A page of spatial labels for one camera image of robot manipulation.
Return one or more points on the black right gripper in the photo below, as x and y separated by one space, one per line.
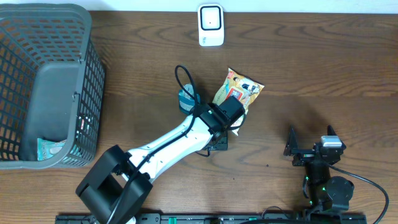
304 155

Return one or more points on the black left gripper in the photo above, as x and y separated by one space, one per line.
224 145

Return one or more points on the teal mouthwash bottle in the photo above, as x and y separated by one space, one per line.
186 102

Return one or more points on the yellow snack bag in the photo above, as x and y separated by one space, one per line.
244 89

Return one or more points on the light teal candy packet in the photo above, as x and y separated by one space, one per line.
47 149

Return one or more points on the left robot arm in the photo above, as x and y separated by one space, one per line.
119 182

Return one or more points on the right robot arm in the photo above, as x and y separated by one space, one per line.
328 195

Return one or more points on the white barcode scanner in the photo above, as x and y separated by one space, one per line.
210 25

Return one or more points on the grey plastic mesh basket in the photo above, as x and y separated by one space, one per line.
51 75

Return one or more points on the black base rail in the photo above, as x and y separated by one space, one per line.
156 218

